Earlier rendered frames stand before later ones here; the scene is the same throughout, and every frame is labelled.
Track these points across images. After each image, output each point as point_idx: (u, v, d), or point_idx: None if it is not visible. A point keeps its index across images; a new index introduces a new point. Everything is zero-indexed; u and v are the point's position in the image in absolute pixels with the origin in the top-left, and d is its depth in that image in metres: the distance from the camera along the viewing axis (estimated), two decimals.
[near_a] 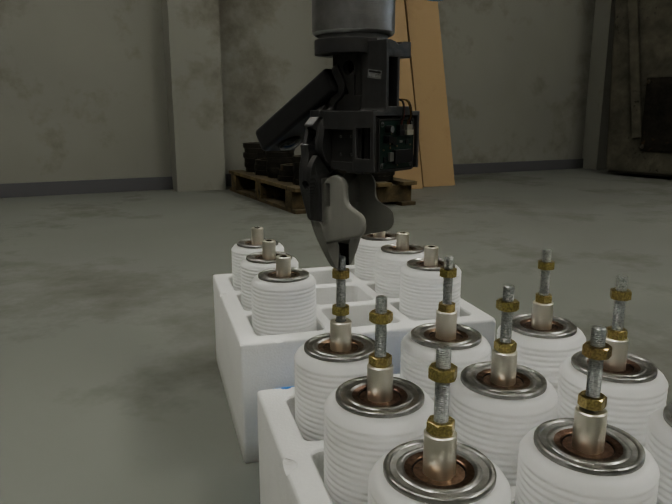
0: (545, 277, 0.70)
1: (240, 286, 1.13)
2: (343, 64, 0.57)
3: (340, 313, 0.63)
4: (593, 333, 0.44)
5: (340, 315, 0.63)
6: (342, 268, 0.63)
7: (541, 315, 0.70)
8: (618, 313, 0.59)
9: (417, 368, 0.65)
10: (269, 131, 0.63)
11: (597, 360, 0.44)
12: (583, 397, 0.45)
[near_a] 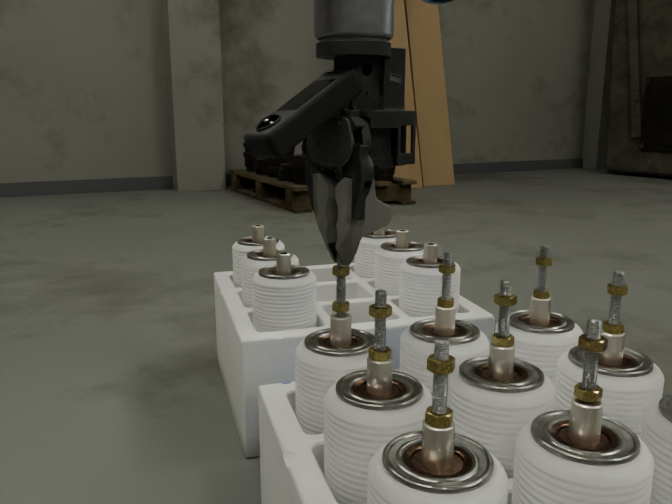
0: (543, 273, 0.70)
1: (241, 283, 1.14)
2: (362, 66, 0.59)
3: (332, 308, 0.64)
4: (589, 326, 0.45)
5: (332, 310, 0.64)
6: (337, 265, 0.63)
7: (539, 311, 0.71)
8: (615, 308, 0.59)
9: (416, 363, 0.66)
10: (290, 134, 0.55)
11: (593, 352, 0.45)
12: (579, 389, 0.45)
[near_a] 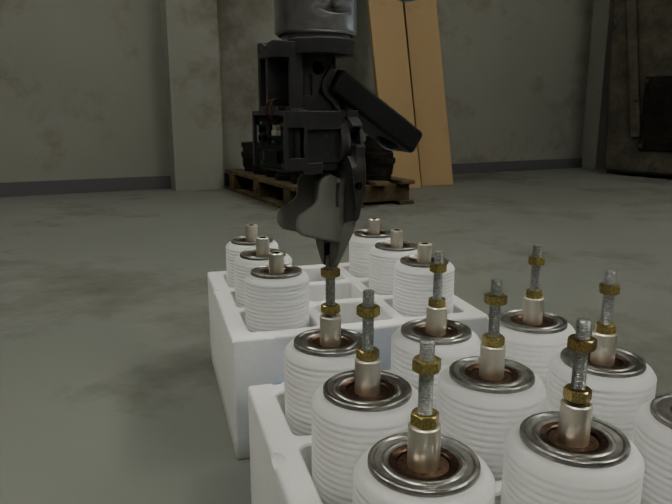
0: (536, 272, 0.70)
1: (234, 283, 1.13)
2: None
3: (340, 309, 0.64)
4: (578, 326, 0.44)
5: (339, 312, 0.64)
6: (335, 266, 0.63)
7: (532, 311, 0.70)
8: (607, 308, 0.59)
9: (407, 363, 0.65)
10: None
11: (582, 353, 0.44)
12: (568, 390, 0.45)
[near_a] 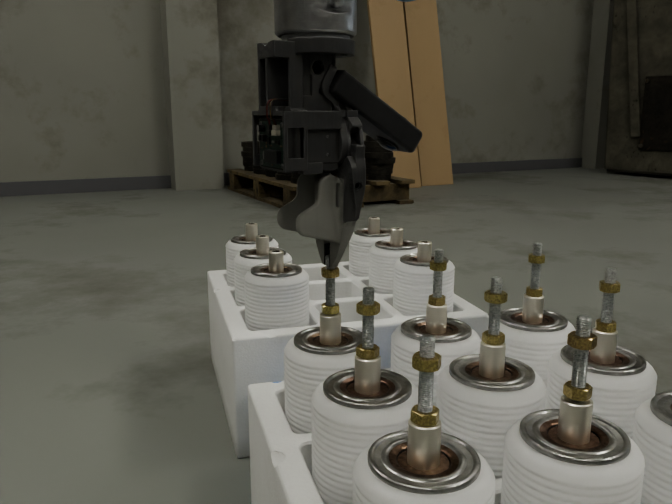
0: (536, 271, 0.69)
1: (234, 282, 1.13)
2: None
3: (322, 310, 0.63)
4: (578, 323, 0.44)
5: (323, 313, 0.64)
6: (327, 267, 0.63)
7: (532, 309, 0.70)
8: (607, 306, 0.59)
9: (407, 361, 0.65)
10: None
11: (582, 350, 0.44)
12: (568, 387, 0.45)
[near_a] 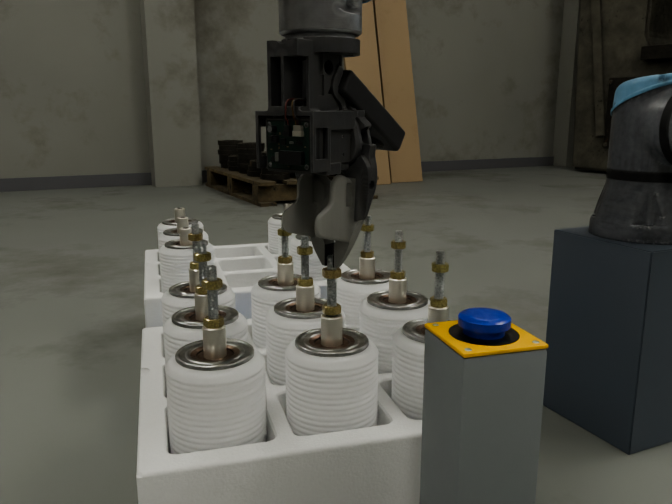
0: (367, 237, 0.88)
1: None
2: None
3: (195, 267, 0.82)
4: (327, 260, 0.63)
5: (195, 269, 0.82)
6: (195, 232, 0.81)
7: (364, 267, 0.89)
8: (397, 259, 0.77)
9: (258, 306, 0.84)
10: None
11: (330, 279, 0.63)
12: (323, 306, 0.63)
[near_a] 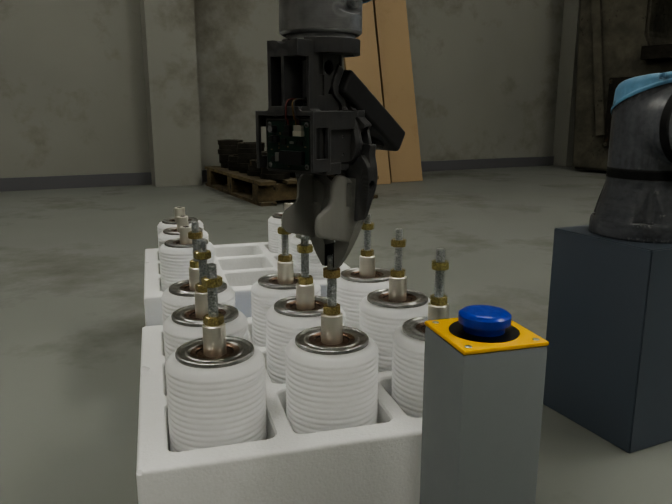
0: (367, 236, 0.88)
1: None
2: None
3: (195, 265, 0.82)
4: (333, 259, 0.63)
5: (195, 267, 0.82)
6: (195, 231, 0.81)
7: (364, 266, 0.89)
8: (397, 257, 0.77)
9: (258, 304, 0.84)
10: None
11: None
12: None
